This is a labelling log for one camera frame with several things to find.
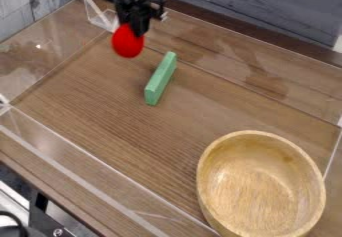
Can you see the green rectangular block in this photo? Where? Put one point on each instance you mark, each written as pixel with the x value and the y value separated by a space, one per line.
pixel 159 79

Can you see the light wooden bowl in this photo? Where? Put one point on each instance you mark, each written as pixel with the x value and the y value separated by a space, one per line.
pixel 259 186

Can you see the black metal table bracket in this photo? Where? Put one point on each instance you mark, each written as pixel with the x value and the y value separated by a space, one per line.
pixel 52 221

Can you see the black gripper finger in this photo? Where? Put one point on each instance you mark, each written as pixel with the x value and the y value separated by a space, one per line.
pixel 123 16
pixel 139 21

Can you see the clear acrylic tray wall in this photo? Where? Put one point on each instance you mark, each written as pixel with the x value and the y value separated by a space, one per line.
pixel 114 206

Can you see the red toy strawberry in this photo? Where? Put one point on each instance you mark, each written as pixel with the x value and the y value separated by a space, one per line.
pixel 125 44

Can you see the clear acrylic corner bracket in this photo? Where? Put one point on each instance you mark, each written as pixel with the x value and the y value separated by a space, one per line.
pixel 104 19

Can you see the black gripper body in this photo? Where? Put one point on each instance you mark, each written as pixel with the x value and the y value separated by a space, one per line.
pixel 153 5

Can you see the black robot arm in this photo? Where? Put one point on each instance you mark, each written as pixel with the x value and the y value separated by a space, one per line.
pixel 137 12

